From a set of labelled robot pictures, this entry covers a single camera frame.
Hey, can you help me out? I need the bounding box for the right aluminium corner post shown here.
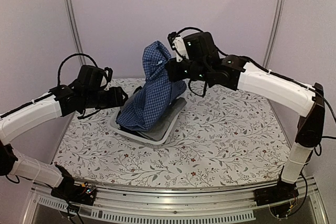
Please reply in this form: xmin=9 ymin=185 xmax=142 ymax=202
xmin=262 ymin=0 xmax=285 ymax=69

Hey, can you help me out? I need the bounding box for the grey folded shirt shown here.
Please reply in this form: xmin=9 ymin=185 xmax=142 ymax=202
xmin=120 ymin=98 xmax=186 ymax=142

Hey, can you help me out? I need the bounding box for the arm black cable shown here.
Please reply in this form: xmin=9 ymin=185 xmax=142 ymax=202
xmin=262 ymin=68 xmax=336 ymax=156
xmin=57 ymin=52 xmax=100 ymax=87

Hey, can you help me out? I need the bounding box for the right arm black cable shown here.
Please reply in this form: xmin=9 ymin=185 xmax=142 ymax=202
xmin=262 ymin=68 xmax=336 ymax=156

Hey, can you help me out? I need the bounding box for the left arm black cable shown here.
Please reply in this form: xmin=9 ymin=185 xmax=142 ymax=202
xmin=57 ymin=52 xmax=100 ymax=87

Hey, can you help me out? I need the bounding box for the aluminium front rail frame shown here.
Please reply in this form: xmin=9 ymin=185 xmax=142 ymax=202
xmin=22 ymin=176 xmax=332 ymax=223

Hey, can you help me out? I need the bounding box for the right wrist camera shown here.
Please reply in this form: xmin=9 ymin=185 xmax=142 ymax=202
xmin=167 ymin=32 xmax=188 ymax=62

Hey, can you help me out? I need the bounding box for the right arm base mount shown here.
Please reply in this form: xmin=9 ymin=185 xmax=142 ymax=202
xmin=253 ymin=181 xmax=299 ymax=206

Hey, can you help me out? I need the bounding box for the white plastic basket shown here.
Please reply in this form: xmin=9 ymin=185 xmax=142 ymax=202
xmin=109 ymin=97 xmax=186 ymax=148

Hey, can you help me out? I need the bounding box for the floral patterned table mat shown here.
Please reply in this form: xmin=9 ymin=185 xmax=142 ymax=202
xmin=54 ymin=82 xmax=290 ymax=188

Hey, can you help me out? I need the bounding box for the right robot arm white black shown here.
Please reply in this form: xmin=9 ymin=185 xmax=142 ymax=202
xmin=165 ymin=30 xmax=325 ymax=201

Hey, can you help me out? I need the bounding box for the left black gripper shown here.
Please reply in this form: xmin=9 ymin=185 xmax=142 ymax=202
xmin=84 ymin=86 xmax=128 ymax=110

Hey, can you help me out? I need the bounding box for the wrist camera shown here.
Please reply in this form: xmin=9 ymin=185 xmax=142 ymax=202
xmin=101 ymin=67 xmax=113 ymax=89
xmin=167 ymin=32 xmax=188 ymax=62

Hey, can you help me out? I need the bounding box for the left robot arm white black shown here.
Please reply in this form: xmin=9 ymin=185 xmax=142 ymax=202
xmin=1 ymin=65 xmax=128 ymax=200

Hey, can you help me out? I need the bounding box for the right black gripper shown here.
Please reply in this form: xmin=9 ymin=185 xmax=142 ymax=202
xmin=166 ymin=57 xmax=209 ymax=82

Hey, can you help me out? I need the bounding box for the left aluminium corner post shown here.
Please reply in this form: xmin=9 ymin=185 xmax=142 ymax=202
xmin=64 ymin=0 xmax=83 ymax=53

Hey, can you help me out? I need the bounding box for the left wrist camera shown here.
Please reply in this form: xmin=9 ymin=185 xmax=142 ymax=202
xmin=101 ymin=67 xmax=113 ymax=89

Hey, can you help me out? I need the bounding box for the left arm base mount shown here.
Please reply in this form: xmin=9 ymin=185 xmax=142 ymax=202
xmin=51 ymin=182 xmax=97 ymax=206

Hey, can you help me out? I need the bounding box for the aluminium corner post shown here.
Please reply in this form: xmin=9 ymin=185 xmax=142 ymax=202
xmin=262 ymin=0 xmax=285 ymax=69
xmin=64 ymin=0 xmax=83 ymax=53

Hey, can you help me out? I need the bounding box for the blue plaid long sleeve shirt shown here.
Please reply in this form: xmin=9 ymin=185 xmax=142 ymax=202
xmin=116 ymin=41 xmax=186 ymax=132

